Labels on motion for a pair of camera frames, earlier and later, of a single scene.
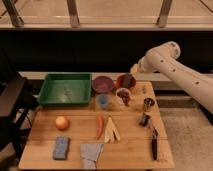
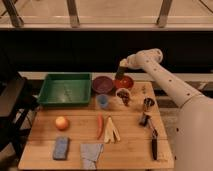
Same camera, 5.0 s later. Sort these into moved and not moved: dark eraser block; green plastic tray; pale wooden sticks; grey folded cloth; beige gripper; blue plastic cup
Moved: dark eraser block; beige gripper
Not moved: grey folded cloth; green plastic tray; blue plastic cup; pale wooden sticks
